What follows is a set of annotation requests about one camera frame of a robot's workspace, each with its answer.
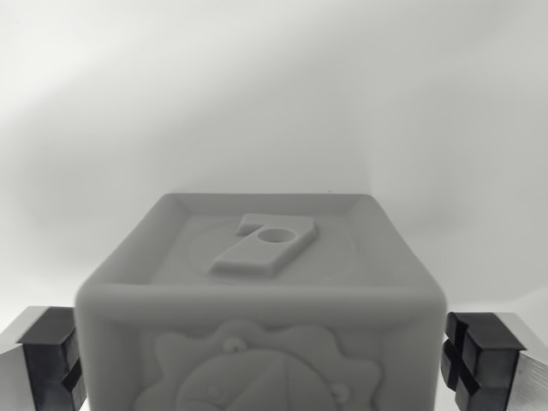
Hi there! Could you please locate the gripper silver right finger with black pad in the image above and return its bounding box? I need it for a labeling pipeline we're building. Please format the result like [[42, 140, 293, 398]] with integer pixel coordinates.
[[438, 311, 548, 411]]

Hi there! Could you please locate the grey embossed number cube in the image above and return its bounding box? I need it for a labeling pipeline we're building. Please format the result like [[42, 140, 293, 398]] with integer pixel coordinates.
[[73, 192, 448, 411]]

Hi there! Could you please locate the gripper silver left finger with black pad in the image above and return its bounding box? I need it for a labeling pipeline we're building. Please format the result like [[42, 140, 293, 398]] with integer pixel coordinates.
[[0, 305, 86, 411]]

